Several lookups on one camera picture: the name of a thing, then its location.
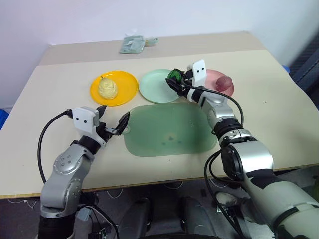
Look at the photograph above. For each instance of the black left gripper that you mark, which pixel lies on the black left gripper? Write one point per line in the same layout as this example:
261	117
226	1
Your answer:
104	133

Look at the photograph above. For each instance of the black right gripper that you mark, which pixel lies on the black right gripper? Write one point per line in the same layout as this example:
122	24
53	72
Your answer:
186	76

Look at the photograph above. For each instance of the dark green toy pepper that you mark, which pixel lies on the dark green toy pepper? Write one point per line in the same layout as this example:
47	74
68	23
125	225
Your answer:
175	75

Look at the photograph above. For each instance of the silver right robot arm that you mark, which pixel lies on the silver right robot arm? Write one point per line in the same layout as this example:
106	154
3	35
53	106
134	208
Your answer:
254	156

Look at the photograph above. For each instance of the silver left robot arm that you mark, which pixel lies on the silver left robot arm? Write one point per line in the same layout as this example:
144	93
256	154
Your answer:
67	171

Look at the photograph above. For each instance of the pale green plate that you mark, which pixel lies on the pale green plate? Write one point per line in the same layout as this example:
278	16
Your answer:
154	85

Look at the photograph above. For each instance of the pink plate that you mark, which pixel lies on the pink plate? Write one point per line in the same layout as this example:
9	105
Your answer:
211	77

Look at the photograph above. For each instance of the yellow plate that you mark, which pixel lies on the yellow plate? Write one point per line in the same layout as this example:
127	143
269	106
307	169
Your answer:
127	84

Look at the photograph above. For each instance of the yellow toy pear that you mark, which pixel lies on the yellow toy pear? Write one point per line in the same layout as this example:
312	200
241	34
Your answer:
107	88

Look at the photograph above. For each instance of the purple-red toy fruit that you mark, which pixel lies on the purple-red toy fruit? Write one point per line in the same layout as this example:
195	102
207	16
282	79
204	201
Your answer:
223	83

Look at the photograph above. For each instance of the translucent green mat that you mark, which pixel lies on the translucent green mat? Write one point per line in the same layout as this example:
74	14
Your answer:
169	129

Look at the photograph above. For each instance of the folded pale green cloth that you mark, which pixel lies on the folded pale green cloth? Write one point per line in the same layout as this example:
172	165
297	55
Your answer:
130	46

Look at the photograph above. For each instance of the dark rounded shape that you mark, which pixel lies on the dark rounded shape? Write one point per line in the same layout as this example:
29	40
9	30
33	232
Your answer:
134	219

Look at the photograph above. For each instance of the blue plastic bin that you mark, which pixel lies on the blue plastic bin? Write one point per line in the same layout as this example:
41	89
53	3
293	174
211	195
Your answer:
3	119

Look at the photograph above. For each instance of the dark blue fabric chair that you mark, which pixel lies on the dark blue fabric chair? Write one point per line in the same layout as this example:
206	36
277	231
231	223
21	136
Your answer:
307	67

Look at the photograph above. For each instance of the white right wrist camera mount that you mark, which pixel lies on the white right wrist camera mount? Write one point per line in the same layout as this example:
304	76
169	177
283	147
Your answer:
199	72

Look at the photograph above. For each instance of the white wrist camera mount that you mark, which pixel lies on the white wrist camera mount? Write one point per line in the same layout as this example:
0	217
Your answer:
83	119
199	72

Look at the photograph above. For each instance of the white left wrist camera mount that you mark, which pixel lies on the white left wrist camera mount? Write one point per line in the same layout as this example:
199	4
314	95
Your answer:
83	119

